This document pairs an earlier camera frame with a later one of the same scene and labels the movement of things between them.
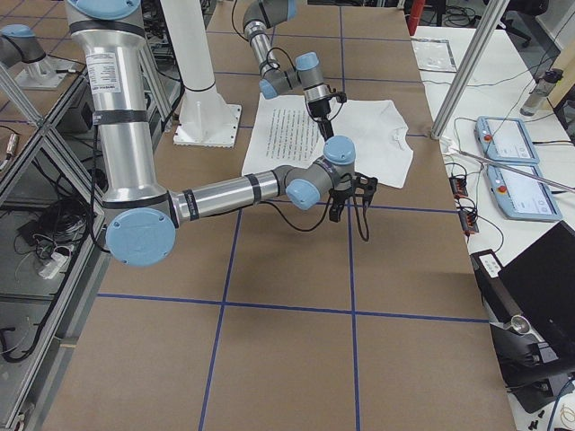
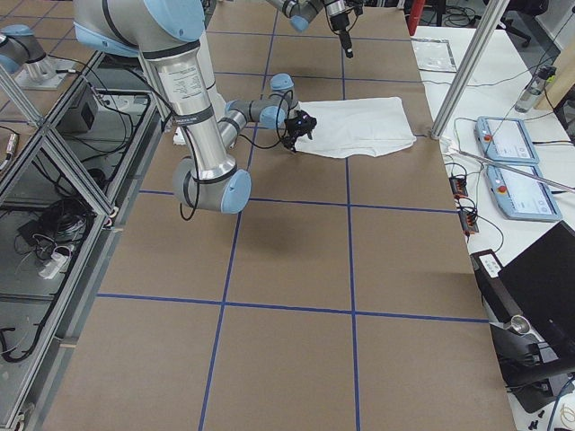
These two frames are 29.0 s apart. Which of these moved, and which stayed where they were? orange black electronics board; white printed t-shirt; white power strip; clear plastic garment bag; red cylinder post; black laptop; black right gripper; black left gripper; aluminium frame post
Moved: black left gripper; black right gripper; white printed t-shirt
Stayed: orange black electronics board; black laptop; red cylinder post; clear plastic garment bag; aluminium frame post; white power strip
